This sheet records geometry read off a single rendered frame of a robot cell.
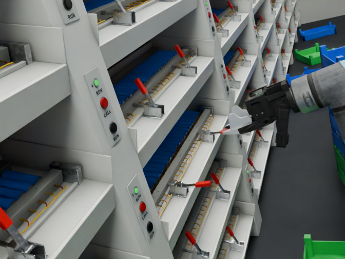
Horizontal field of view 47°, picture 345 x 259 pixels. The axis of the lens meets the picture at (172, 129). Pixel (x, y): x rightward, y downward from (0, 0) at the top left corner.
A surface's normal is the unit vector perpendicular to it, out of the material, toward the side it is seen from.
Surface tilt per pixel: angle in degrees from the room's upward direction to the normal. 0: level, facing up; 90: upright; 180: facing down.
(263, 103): 90
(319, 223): 0
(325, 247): 90
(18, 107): 107
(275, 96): 90
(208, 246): 17
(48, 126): 90
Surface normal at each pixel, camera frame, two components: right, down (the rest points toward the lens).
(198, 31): -0.31, 0.44
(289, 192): -0.28, -0.89
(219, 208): 0.00, -0.89
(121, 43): 0.95, 0.14
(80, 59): 0.91, -0.12
